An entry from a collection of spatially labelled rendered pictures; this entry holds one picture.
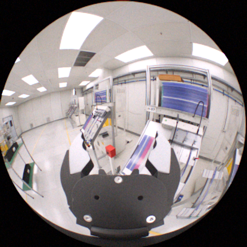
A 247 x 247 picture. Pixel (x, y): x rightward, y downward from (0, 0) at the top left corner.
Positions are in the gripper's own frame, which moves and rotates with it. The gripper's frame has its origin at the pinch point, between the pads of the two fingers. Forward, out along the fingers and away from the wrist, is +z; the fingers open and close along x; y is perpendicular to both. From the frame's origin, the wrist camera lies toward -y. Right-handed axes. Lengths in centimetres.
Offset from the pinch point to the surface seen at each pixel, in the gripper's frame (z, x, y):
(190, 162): 4, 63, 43
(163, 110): 53, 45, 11
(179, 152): 18, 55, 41
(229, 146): -26, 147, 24
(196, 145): 12, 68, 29
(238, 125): -24, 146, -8
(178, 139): 27, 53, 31
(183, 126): 32, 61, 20
